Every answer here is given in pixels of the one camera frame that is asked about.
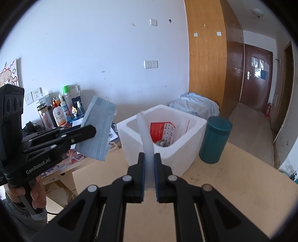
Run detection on person's left hand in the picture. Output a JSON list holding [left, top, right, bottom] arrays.
[[5, 174, 46, 210]]

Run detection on person's left forearm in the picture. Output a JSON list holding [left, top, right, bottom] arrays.
[[0, 193, 47, 233]]

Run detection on white foam box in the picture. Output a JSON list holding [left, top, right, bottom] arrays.
[[116, 104, 208, 177]]

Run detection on brown entrance door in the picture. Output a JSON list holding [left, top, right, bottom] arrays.
[[240, 44, 273, 112]]

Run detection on light blue cloth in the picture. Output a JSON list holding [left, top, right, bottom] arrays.
[[169, 92, 220, 118]]

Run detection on wall poster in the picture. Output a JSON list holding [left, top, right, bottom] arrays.
[[0, 58, 24, 89]]

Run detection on blue printed tube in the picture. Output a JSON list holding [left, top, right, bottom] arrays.
[[61, 102, 71, 122]]

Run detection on orange red tissue packet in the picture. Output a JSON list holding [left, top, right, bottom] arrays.
[[150, 122, 176, 146]]

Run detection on white carton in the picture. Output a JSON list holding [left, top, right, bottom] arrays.
[[42, 93, 53, 107]]

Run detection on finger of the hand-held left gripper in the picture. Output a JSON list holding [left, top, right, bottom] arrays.
[[21, 125, 97, 146], [22, 136, 78, 163]]

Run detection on white door notice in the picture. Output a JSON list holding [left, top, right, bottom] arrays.
[[251, 57, 264, 77]]

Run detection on glass tumbler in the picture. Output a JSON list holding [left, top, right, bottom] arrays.
[[36, 104, 55, 131]]

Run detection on blue face mask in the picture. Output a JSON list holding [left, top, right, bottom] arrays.
[[76, 95, 119, 162]]

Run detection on white lotion bottle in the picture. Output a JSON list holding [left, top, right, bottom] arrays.
[[52, 104, 68, 127]]

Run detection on black cables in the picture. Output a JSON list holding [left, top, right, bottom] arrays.
[[22, 121, 45, 135]]

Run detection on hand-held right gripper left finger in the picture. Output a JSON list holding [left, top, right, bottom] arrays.
[[31, 152, 146, 242]]

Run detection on dark blue carton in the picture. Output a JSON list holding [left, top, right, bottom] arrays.
[[71, 86, 82, 112]]

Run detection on teal canister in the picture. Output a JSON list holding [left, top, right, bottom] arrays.
[[199, 116, 233, 163]]

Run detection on white translucent soft strip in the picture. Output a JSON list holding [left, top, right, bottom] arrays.
[[137, 113, 154, 190]]

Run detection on wooden side door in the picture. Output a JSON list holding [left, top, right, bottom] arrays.
[[272, 41, 295, 145]]

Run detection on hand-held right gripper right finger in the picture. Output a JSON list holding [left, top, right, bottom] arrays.
[[153, 153, 272, 242]]

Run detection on wooden wardrobe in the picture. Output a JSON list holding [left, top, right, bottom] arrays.
[[184, 0, 245, 119]]

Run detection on green capped spray can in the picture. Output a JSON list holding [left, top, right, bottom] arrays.
[[63, 85, 74, 117]]

